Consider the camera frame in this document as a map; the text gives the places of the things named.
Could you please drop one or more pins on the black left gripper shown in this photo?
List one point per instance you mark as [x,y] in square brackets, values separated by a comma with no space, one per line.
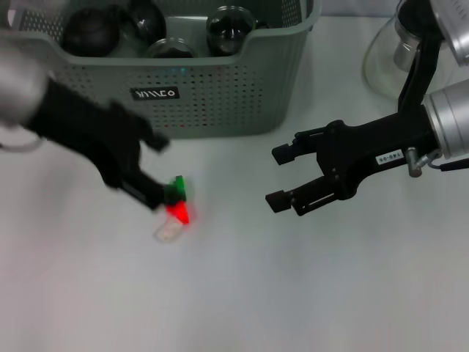
[91,132]

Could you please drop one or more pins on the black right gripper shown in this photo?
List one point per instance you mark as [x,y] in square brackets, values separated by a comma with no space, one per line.
[366,154]

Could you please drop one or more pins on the orange-red wedge toy brick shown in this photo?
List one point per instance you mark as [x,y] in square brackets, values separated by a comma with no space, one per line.
[177,213]

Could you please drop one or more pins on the white toy brick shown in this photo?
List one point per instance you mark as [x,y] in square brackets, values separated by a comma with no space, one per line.
[168,231]

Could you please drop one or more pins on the grey-green perforated storage bin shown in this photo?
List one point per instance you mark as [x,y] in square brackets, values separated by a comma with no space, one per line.
[238,95]

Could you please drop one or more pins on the dark clay teapot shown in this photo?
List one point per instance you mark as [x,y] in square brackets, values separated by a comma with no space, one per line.
[89,34]

